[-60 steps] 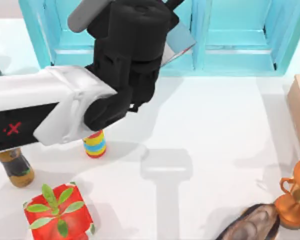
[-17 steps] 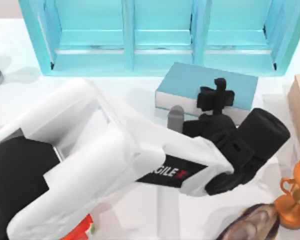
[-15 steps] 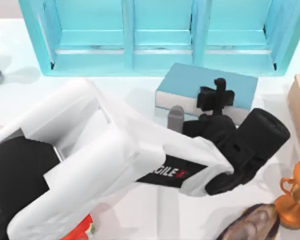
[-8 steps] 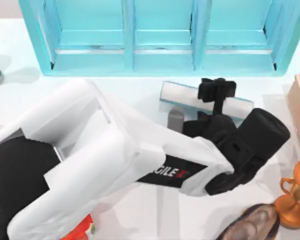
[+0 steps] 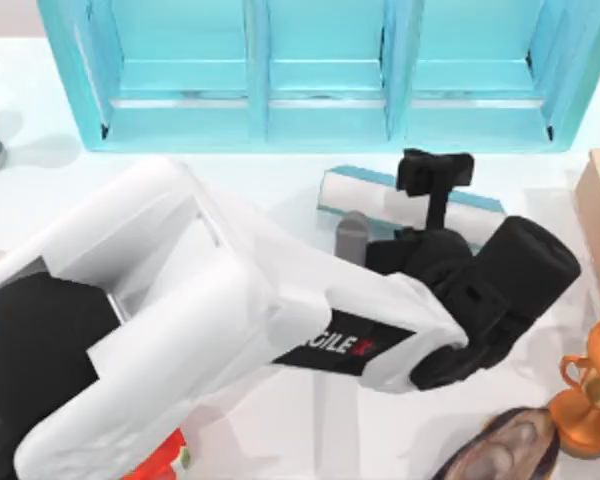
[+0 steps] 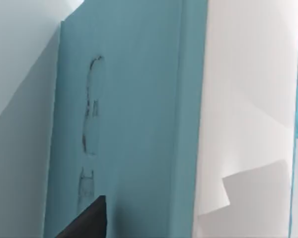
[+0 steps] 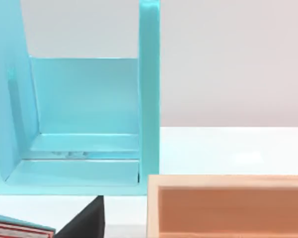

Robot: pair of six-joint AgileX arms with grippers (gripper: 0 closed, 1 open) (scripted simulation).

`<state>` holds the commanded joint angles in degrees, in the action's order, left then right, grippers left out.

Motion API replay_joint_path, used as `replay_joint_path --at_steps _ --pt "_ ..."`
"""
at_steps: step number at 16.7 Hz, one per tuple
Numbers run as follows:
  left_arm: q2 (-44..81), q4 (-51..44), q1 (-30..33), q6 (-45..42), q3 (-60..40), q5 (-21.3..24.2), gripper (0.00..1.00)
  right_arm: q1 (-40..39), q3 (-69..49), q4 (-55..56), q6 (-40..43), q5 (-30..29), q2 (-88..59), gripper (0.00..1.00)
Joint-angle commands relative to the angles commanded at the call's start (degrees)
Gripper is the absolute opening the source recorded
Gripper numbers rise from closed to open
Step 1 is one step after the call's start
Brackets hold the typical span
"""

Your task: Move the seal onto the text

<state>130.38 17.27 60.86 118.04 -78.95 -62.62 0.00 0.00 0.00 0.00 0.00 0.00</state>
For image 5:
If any light blue rack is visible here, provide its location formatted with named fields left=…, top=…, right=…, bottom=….
left=36, top=0, right=600, bottom=155

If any brown shoe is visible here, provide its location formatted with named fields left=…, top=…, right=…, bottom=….
left=431, top=406, right=562, bottom=480

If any salmon-coloured box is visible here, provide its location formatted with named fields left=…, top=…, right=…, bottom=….
left=573, top=148, right=600, bottom=324

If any red and white can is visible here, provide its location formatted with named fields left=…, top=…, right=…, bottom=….
left=152, top=426, right=195, bottom=480

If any bronze trophy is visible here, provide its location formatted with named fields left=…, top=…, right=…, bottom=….
left=548, top=313, right=600, bottom=457

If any pale grey rounded box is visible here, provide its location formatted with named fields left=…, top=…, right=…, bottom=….
left=333, top=209, right=370, bottom=268

